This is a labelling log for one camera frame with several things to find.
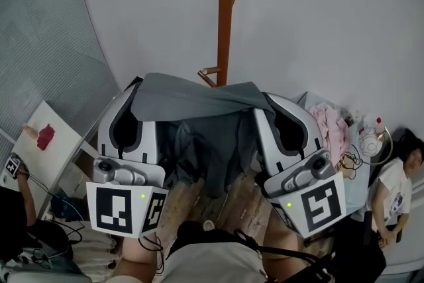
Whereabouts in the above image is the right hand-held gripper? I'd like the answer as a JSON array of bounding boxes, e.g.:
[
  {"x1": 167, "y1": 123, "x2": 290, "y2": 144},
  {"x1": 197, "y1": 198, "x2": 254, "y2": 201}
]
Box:
[{"x1": 253, "y1": 92, "x2": 347, "y2": 239}]

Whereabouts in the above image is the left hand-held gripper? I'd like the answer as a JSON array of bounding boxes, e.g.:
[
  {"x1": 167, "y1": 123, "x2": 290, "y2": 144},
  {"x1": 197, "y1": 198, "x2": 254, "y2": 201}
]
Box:
[{"x1": 85, "y1": 76, "x2": 170, "y2": 239}]

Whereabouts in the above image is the grey clothing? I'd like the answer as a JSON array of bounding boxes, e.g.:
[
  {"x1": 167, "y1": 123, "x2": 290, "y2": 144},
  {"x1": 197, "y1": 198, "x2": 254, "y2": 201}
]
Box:
[{"x1": 132, "y1": 72, "x2": 276, "y2": 199}]

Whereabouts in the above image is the brown wooden coat rack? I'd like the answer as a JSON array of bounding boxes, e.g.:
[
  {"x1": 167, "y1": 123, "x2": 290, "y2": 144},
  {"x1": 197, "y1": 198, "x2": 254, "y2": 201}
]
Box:
[{"x1": 185, "y1": 0, "x2": 240, "y2": 89}]

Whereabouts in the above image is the person's left forearm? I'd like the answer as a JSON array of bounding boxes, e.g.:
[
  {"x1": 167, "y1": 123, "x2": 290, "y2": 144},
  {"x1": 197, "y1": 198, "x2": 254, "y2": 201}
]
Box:
[{"x1": 111, "y1": 231, "x2": 160, "y2": 283}]

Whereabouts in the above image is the person's right forearm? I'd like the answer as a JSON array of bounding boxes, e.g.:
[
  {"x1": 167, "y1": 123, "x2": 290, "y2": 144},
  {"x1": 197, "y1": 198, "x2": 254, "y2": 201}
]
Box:
[{"x1": 261, "y1": 208, "x2": 319, "y2": 279}]

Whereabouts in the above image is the pink clothing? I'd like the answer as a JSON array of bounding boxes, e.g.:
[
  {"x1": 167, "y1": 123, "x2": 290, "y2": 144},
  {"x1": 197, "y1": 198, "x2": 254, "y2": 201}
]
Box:
[{"x1": 307, "y1": 105, "x2": 352, "y2": 167}]

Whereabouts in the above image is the white table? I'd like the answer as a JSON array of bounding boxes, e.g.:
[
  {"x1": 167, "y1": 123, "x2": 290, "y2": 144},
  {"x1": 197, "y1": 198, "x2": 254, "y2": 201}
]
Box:
[{"x1": 11, "y1": 99, "x2": 100, "y2": 221}]

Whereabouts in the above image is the white patterned ball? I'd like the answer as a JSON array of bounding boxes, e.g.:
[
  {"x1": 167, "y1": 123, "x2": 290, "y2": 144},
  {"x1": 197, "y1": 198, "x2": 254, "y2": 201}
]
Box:
[{"x1": 358, "y1": 133, "x2": 379, "y2": 157}]

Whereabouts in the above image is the black phone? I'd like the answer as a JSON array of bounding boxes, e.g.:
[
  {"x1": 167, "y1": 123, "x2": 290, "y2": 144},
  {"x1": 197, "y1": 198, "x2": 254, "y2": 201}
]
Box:
[{"x1": 384, "y1": 223, "x2": 403, "y2": 243}]

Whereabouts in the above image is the red cloth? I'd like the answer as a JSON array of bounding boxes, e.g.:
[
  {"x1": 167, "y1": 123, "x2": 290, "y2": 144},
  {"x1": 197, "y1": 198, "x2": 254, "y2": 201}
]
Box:
[{"x1": 36, "y1": 123, "x2": 56, "y2": 150}]

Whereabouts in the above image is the beige small object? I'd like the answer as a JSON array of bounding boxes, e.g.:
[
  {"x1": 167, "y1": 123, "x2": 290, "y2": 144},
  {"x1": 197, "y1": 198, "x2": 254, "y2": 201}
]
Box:
[{"x1": 22, "y1": 122, "x2": 40, "y2": 139}]

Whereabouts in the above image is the person's white shirt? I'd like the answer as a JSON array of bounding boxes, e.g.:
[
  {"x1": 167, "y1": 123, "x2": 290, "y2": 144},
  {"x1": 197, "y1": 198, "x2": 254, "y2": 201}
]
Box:
[{"x1": 155, "y1": 241, "x2": 270, "y2": 283}]

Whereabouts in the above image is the black cable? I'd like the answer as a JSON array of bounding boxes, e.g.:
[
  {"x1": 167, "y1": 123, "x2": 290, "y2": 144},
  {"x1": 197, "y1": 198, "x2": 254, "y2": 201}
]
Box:
[{"x1": 231, "y1": 229, "x2": 335, "y2": 283}]

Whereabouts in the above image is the metal ring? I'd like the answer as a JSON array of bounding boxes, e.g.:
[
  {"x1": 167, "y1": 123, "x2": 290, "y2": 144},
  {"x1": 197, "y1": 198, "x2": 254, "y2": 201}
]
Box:
[{"x1": 360, "y1": 125, "x2": 394, "y2": 166}]

